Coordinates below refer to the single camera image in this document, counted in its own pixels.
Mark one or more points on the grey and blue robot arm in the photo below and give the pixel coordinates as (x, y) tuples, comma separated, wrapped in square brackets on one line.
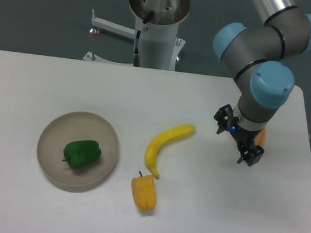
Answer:
[(252, 58)]

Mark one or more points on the beige round plate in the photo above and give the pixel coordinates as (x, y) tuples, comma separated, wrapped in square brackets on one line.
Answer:
[(70, 127)]

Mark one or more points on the green bell pepper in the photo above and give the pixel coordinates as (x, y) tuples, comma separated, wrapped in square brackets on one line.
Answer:
[(81, 153)]

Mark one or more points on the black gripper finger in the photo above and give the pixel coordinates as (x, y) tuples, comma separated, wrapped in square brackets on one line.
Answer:
[(224, 118), (250, 154)]

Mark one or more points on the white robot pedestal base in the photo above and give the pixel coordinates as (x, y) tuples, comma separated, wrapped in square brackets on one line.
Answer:
[(155, 35)]

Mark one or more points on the yellow bell pepper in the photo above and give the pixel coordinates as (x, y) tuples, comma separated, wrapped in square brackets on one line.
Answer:
[(144, 192)]

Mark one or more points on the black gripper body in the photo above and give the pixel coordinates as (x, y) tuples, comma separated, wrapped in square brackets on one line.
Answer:
[(244, 138)]

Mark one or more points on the orange vegetable behind gripper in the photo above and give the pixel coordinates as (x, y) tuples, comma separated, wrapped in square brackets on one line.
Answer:
[(260, 138)]

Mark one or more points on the yellow banana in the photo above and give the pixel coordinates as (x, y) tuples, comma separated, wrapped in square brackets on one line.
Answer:
[(163, 139)]

